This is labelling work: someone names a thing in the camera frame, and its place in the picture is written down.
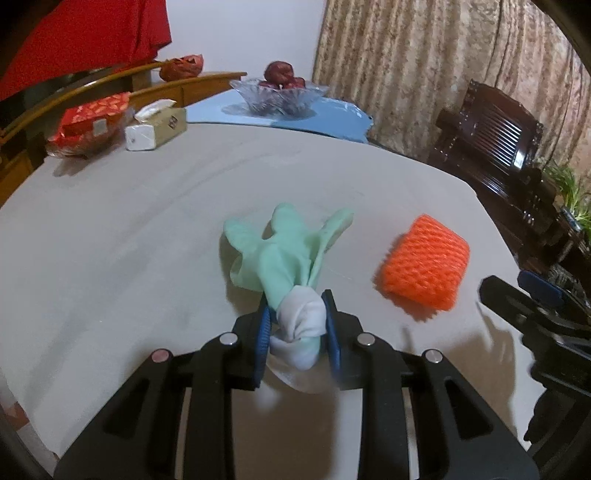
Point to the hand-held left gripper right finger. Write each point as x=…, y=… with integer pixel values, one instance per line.
x=332, y=323

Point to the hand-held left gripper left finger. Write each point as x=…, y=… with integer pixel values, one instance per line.
x=264, y=332

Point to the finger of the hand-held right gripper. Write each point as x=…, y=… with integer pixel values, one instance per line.
x=512, y=300
x=542, y=288

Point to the green rubber glove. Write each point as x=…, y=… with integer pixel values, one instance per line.
x=277, y=263

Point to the orange foam fruit net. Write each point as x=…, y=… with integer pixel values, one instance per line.
x=425, y=258

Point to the dark wooden side table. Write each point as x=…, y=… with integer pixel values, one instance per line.
x=554, y=240

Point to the green potted plant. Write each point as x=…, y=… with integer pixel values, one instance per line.
x=565, y=184

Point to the dark wooden armchair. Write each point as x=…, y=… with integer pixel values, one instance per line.
x=494, y=152

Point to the blue table mat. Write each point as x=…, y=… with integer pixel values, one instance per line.
x=337, y=120

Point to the glass fruit bowl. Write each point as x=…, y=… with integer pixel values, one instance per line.
x=277, y=99

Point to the tissue box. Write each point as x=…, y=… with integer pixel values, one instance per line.
x=157, y=127

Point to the light wooden chair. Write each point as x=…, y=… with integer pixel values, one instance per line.
x=115, y=74
x=203, y=85

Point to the red apples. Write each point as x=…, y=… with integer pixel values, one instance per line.
x=279, y=74

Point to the patterned beige curtain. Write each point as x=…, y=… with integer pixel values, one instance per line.
x=415, y=60

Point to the red gift packet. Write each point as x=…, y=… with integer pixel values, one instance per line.
x=87, y=120

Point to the red paper ornament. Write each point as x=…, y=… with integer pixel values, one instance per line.
x=182, y=68

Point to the red cloth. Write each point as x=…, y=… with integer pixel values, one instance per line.
x=92, y=37

